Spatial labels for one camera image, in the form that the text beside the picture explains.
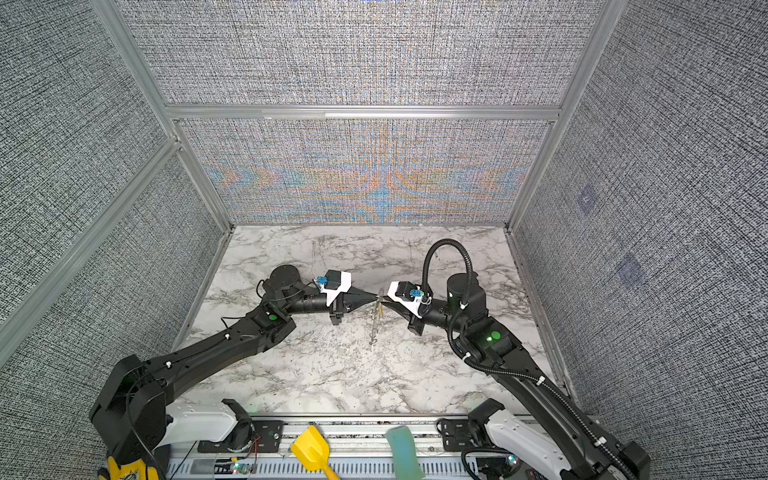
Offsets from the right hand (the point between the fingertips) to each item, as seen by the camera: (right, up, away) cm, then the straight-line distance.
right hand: (387, 294), depth 68 cm
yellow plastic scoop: (-18, -38, +4) cm, 42 cm away
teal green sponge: (+4, -39, +3) cm, 39 cm away
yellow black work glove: (-61, -41, 0) cm, 74 cm away
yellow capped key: (-2, 0, -2) cm, 3 cm away
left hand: (-3, -1, -1) cm, 3 cm away
